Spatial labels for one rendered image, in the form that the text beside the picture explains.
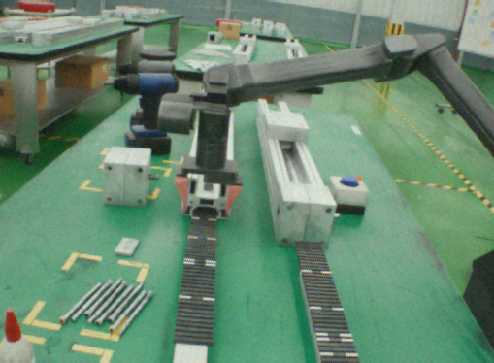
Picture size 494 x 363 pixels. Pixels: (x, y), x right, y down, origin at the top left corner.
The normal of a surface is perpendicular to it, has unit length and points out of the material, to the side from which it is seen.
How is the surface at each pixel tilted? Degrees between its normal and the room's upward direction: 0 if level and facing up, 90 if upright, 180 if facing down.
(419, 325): 0
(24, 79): 90
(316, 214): 90
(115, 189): 90
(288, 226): 90
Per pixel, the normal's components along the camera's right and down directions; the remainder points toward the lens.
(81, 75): 0.00, 0.39
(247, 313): 0.11, -0.91
